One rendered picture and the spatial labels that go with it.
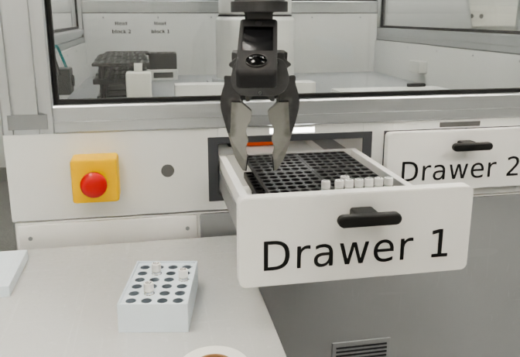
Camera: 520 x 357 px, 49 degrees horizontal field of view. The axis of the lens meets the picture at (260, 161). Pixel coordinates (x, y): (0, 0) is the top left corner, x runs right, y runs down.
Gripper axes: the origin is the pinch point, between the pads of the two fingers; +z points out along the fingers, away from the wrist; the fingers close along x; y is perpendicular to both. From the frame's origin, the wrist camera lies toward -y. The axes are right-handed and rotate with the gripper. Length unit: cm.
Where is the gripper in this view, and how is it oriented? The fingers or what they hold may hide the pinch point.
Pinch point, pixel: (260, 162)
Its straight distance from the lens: 74.1
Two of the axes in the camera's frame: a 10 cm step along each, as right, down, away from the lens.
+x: -10.0, 0.1, -0.2
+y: -0.3, -2.5, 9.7
